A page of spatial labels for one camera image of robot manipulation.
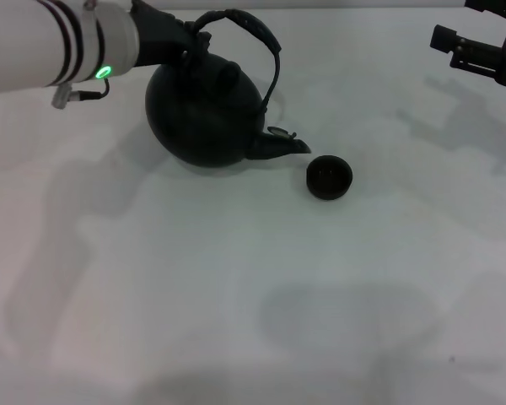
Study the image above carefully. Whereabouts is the small dark teacup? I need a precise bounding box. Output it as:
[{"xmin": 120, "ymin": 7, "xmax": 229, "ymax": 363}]
[{"xmin": 305, "ymin": 154, "xmax": 354, "ymax": 201}]

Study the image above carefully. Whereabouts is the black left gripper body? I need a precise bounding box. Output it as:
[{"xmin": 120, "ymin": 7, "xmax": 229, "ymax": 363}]
[{"xmin": 129, "ymin": 0, "xmax": 195, "ymax": 69}]

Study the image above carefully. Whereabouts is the black round teapot with handle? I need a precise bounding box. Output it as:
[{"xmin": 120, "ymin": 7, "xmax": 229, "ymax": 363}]
[{"xmin": 144, "ymin": 8, "xmax": 313, "ymax": 170}]

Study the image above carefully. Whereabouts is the silver plug with cable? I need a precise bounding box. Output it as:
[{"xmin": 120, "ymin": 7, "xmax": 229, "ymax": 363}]
[{"xmin": 51, "ymin": 78, "xmax": 111, "ymax": 110}]

